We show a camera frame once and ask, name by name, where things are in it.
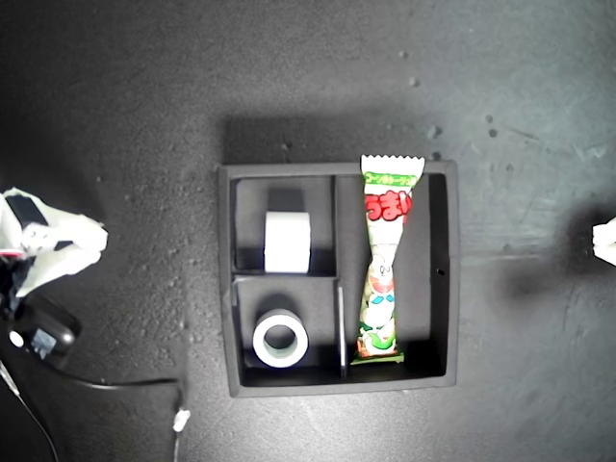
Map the large white tape roll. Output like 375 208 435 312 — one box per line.
263 209 313 275

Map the green printed snack bar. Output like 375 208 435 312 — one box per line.
349 153 427 366

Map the small white tape roll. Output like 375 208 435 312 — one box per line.
252 310 309 371

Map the black tray with wells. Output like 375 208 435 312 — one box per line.
217 160 459 398

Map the small black camera box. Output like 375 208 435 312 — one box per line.
7 297 82 370

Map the thin black and white cable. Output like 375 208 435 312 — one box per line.
0 359 59 462

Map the black cable with white connector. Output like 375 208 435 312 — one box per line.
50 363 193 434

